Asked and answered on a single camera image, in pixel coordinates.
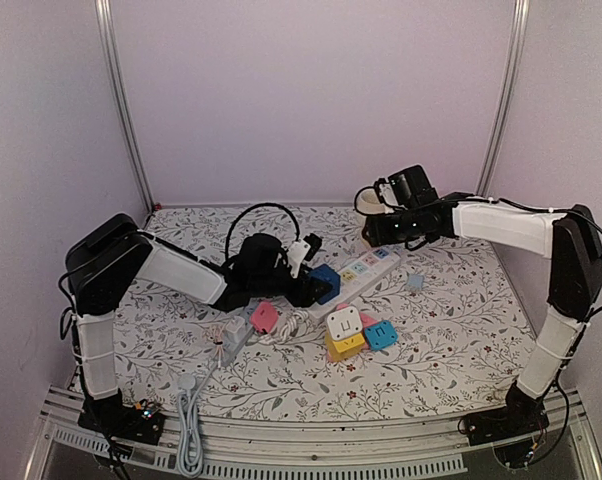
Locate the grey cable with puck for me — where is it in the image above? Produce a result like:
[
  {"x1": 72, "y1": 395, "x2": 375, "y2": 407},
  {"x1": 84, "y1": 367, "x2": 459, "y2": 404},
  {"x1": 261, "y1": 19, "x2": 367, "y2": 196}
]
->
[{"x1": 174, "y1": 359, "x2": 217, "y2": 477}]

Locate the pink thin bundled cable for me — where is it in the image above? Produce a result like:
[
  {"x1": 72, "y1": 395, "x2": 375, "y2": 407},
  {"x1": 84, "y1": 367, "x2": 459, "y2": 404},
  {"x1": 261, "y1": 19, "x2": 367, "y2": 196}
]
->
[{"x1": 200, "y1": 323, "x2": 228, "y2": 366}]

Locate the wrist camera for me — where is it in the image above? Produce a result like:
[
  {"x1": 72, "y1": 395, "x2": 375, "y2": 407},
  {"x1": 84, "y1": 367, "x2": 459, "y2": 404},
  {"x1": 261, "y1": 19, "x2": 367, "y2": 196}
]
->
[
  {"x1": 373, "y1": 178, "x2": 393, "y2": 208},
  {"x1": 287, "y1": 233, "x2": 323, "y2": 279}
]

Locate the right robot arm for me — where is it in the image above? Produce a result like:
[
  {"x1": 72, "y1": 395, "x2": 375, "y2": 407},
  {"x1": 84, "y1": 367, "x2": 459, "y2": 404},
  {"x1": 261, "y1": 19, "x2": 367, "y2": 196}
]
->
[{"x1": 353, "y1": 165, "x2": 602, "y2": 436}]

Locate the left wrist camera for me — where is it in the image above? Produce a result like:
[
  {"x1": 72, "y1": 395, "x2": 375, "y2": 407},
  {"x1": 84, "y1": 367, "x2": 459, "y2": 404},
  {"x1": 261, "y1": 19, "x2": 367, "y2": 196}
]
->
[{"x1": 287, "y1": 233, "x2": 323, "y2": 279}]

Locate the front aluminium rail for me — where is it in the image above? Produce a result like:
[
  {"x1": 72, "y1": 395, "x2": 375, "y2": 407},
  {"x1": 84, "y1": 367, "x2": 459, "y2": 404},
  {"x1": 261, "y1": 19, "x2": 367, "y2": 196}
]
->
[{"x1": 22, "y1": 387, "x2": 602, "y2": 479}]

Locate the aluminium frame post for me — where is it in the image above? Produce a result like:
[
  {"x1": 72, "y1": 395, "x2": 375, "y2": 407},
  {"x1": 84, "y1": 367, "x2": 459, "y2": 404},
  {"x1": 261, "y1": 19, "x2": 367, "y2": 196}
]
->
[
  {"x1": 476, "y1": 0, "x2": 530, "y2": 196},
  {"x1": 94, "y1": 0, "x2": 155, "y2": 213}
]

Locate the grey small power strip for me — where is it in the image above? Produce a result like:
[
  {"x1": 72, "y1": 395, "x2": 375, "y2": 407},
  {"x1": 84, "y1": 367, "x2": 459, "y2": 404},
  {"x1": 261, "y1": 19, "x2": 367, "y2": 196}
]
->
[{"x1": 218, "y1": 317, "x2": 254, "y2": 368}]

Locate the white power strip cord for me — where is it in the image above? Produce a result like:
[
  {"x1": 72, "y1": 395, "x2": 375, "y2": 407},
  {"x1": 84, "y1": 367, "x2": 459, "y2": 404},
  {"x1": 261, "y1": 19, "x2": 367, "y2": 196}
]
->
[{"x1": 260, "y1": 307, "x2": 315, "y2": 346}]

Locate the pink square charger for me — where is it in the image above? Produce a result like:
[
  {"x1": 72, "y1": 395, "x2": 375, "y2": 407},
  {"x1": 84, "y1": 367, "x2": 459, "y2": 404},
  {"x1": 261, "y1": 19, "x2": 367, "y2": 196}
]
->
[{"x1": 249, "y1": 301, "x2": 279, "y2": 334}]

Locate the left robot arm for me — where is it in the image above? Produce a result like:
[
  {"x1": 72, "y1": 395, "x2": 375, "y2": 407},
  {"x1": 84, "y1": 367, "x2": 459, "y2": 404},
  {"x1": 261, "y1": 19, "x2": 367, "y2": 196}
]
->
[{"x1": 60, "y1": 213, "x2": 332, "y2": 434}]

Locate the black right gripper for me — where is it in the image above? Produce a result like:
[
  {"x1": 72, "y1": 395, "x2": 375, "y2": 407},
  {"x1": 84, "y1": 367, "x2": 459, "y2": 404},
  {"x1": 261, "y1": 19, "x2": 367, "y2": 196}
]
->
[{"x1": 365, "y1": 207, "x2": 422, "y2": 247}]

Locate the light blue small plug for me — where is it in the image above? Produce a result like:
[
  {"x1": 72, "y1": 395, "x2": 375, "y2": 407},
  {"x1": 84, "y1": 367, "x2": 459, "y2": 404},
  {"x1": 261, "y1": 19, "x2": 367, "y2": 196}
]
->
[{"x1": 406, "y1": 273, "x2": 425, "y2": 292}]

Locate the white square adapter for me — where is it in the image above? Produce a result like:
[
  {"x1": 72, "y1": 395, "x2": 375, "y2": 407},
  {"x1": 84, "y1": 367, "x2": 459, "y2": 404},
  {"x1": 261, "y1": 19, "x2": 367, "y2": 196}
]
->
[{"x1": 326, "y1": 306, "x2": 363, "y2": 341}]

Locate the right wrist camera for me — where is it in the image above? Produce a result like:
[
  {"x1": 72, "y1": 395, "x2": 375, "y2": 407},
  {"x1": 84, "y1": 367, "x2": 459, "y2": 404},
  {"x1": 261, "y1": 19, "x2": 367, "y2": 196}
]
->
[{"x1": 373, "y1": 178, "x2": 393, "y2": 208}]

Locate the yellow square adapter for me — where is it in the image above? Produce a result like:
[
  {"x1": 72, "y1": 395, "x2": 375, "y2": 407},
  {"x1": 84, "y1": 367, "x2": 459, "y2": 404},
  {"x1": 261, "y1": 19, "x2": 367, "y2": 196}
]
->
[{"x1": 325, "y1": 332, "x2": 367, "y2": 363}]

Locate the white phone charger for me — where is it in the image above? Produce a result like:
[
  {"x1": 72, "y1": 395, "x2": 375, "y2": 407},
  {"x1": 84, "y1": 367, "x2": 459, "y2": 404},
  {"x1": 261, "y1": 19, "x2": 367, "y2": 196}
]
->
[{"x1": 225, "y1": 316, "x2": 248, "y2": 344}]

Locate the cream ribbed mug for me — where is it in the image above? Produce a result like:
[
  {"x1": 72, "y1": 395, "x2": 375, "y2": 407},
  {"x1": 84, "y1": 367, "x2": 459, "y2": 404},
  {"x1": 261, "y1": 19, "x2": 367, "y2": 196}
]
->
[{"x1": 354, "y1": 186, "x2": 394, "y2": 224}]

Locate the cyan square adapter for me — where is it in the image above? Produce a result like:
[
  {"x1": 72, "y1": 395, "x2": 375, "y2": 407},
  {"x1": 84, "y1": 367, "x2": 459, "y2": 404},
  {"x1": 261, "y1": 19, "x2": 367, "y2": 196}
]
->
[{"x1": 363, "y1": 320, "x2": 398, "y2": 351}]

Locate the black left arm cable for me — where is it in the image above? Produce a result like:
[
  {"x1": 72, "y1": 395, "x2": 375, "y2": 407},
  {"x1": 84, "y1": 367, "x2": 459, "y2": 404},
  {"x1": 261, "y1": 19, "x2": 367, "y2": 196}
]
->
[{"x1": 225, "y1": 202, "x2": 303, "y2": 269}]

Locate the white power strip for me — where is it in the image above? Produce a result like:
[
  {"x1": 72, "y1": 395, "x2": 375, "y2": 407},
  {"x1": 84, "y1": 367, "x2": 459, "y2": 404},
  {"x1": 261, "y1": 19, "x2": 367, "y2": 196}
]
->
[{"x1": 308, "y1": 248, "x2": 401, "y2": 320}]

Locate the dark blue cube adapter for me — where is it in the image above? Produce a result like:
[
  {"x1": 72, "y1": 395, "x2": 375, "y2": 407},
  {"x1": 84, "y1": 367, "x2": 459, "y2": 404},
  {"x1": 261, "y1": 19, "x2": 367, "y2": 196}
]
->
[{"x1": 309, "y1": 264, "x2": 341, "y2": 305}]

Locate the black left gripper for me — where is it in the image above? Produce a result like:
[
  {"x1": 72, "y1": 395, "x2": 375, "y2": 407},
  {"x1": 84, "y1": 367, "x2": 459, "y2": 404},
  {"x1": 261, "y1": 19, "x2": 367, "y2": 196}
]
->
[{"x1": 252, "y1": 268, "x2": 332, "y2": 311}]

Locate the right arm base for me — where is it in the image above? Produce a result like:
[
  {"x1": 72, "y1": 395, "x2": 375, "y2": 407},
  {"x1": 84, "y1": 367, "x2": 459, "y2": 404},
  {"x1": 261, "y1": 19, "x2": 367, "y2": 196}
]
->
[{"x1": 457, "y1": 380, "x2": 570, "y2": 471}]

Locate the floral tablecloth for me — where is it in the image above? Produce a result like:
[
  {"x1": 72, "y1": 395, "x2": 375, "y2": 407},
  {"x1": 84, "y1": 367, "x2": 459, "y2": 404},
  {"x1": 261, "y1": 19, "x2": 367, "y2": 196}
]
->
[{"x1": 70, "y1": 205, "x2": 537, "y2": 422}]

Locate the right aluminium frame post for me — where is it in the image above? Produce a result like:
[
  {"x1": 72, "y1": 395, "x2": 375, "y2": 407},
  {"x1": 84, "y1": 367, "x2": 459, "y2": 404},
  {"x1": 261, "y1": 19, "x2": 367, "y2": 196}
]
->
[{"x1": 476, "y1": 0, "x2": 530, "y2": 196}]

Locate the pink triangular socket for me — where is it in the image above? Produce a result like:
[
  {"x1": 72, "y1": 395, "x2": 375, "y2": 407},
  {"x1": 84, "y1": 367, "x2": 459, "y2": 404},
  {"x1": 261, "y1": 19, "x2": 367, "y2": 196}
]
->
[{"x1": 336, "y1": 303, "x2": 378, "y2": 328}]

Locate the left aluminium frame post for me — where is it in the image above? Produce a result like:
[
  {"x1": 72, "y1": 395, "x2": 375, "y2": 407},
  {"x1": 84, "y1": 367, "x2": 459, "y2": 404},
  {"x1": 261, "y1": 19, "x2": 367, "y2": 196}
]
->
[{"x1": 94, "y1": 0, "x2": 155, "y2": 213}]

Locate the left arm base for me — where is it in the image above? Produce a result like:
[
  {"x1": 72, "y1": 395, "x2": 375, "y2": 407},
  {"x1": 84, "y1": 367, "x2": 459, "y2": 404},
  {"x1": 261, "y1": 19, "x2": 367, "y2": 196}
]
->
[{"x1": 78, "y1": 391, "x2": 166, "y2": 446}]

